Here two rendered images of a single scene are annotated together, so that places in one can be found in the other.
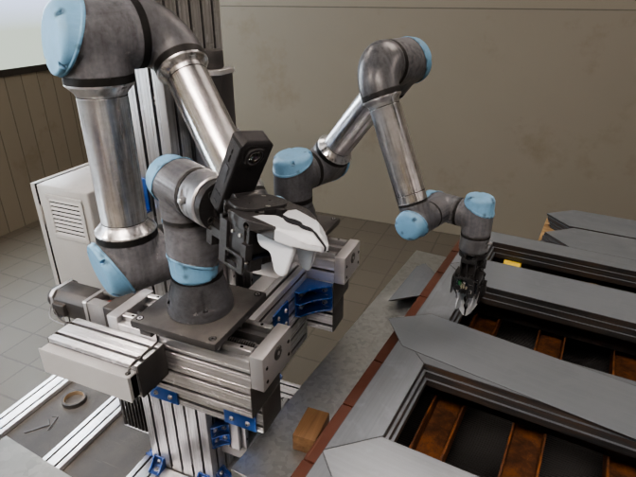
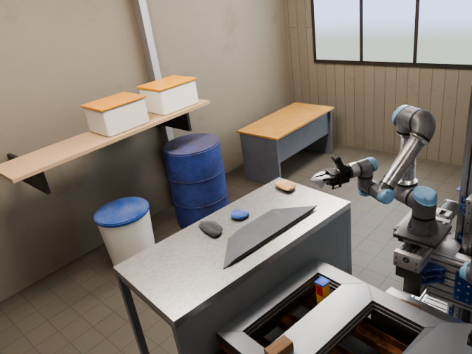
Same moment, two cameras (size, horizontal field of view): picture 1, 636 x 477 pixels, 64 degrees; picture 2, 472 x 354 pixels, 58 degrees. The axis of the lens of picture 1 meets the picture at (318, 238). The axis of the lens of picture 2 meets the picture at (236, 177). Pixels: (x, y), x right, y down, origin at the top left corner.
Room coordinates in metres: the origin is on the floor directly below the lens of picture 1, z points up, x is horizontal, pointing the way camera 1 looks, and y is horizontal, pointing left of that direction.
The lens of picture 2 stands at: (0.87, -1.81, 2.39)
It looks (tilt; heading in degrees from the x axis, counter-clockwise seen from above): 25 degrees down; 113
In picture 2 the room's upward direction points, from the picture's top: 8 degrees counter-clockwise
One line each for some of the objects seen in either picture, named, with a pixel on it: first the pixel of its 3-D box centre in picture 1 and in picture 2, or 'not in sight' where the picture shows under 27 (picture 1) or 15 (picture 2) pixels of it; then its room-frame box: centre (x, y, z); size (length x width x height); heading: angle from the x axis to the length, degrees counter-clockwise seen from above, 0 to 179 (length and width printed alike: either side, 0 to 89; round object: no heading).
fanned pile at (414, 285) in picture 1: (423, 284); not in sight; (1.66, -0.40, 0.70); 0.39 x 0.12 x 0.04; 151
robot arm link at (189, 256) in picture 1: (201, 242); (366, 185); (0.72, 0.18, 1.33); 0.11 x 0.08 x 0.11; 131
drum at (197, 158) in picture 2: not in sight; (197, 182); (-1.12, 1.77, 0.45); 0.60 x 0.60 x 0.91
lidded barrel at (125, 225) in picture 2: not in sight; (129, 237); (-1.46, 0.90, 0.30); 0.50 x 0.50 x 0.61
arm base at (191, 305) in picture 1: (199, 287); (423, 221); (1.00, 0.27, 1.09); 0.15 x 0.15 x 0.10
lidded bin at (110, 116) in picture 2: not in sight; (116, 114); (-1.46, 1.19, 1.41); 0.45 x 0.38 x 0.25; 67
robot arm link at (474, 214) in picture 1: (476, 215); not in sight; (1.21, -0.41, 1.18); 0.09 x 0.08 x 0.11; 49
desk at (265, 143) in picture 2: not in sight; (289, 142); (-0.47, 3.18, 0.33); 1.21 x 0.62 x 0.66; 67
